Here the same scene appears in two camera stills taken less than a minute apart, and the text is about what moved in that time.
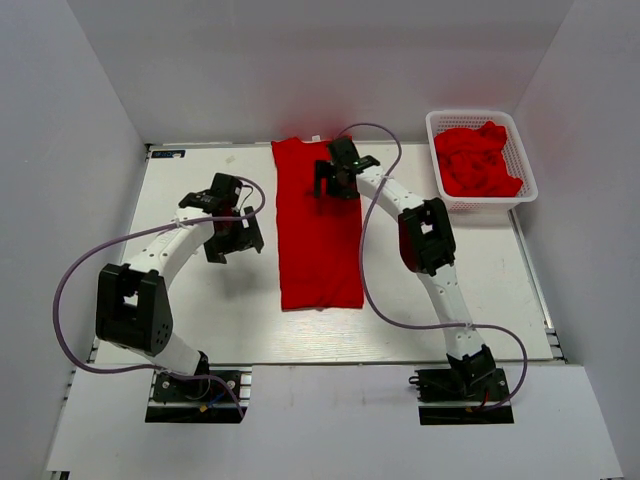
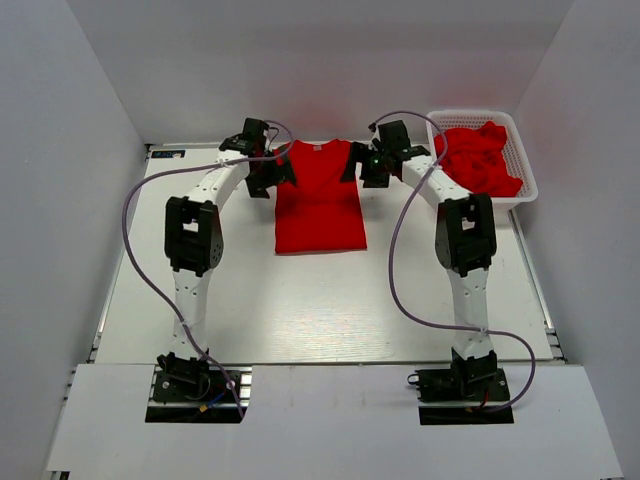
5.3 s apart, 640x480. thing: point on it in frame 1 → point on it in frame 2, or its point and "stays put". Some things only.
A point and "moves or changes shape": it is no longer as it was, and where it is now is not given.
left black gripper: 251,236 → 281,172
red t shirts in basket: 471,164 stays put
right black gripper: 323,170 → 374,181
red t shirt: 319,238 moves or changes shape
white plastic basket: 514,154 stays put
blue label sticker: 167,153 stays put
